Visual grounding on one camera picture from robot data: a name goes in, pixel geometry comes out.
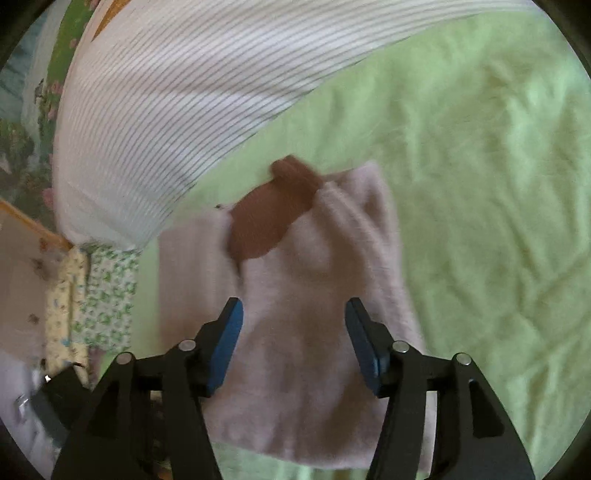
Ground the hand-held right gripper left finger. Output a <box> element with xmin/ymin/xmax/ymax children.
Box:
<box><xmin>51</xmin><ymin>297</ymin><xmax>245</xmax><ymax>480</ymax></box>

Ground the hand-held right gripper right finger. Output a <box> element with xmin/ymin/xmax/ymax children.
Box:
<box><xmin>345</xmin><ymin>297</ymin><xmax>536</xmax><ymax>480</ymax></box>

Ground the pale pink knitted sweater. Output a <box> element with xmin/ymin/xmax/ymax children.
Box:
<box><xmin>157</xmin><ymin>156</ymin><xmax>437</xmax><ymax>474</ymax></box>

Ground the yellow printed cloth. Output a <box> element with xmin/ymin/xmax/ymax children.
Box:
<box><xmin>44</xmin><ymin>247</ymin><xmax>90</xmax><ymax>384</ymax></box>

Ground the green checked printed cloth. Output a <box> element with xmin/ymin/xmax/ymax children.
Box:
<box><xmin>71</xmin><ymin>244</ymin><xmax>141</xmax><ymax>354</ymax></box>

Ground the green bed sheet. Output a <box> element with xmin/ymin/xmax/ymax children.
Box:
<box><xmin>129</xmin><ymin>9</ymin><xmax>591</xmax><ymax>480</ymax></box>

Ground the floral wall picture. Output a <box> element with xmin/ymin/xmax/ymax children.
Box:
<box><xmin>0</xmin><ymin>0</ymin><xmax>105</xmax><ymax>222</ymax></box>

